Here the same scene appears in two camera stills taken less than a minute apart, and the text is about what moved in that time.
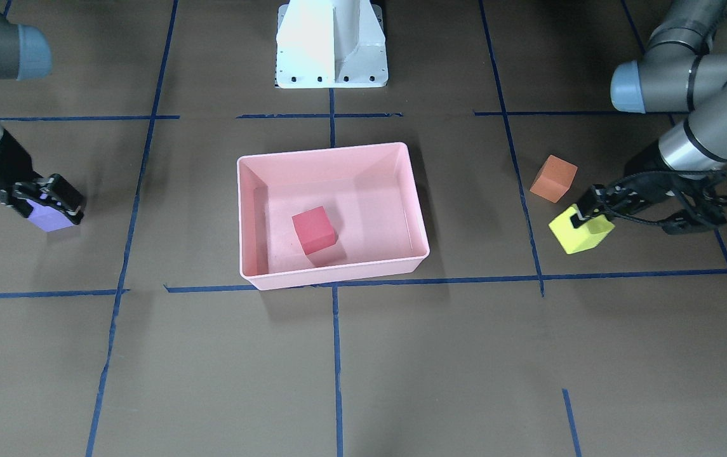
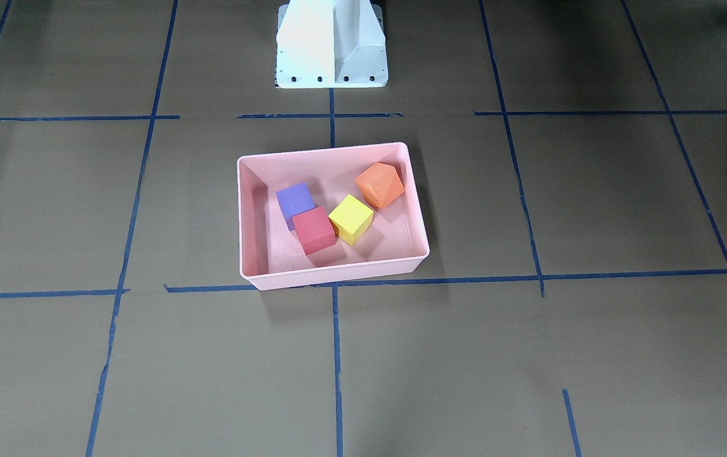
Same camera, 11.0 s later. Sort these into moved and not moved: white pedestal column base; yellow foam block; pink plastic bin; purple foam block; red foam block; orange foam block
Moved: yellow foam block; purple foam block; orange foam block
Not moved: white pedestal column base; pink plastic bin; red foam block
